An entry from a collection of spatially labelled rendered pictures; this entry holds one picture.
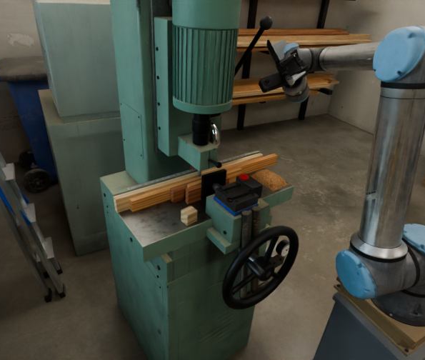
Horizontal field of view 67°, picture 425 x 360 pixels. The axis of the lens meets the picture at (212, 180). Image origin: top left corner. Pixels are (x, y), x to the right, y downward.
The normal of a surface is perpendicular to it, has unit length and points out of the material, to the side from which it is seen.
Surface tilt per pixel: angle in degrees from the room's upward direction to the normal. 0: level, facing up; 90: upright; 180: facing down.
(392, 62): 85
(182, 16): 90
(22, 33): 90
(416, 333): 4
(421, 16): 90
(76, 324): 0
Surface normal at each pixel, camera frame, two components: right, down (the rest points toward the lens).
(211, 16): 0.17, 0.52
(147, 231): 0.06, -0.85
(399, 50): -0.95, 0.02
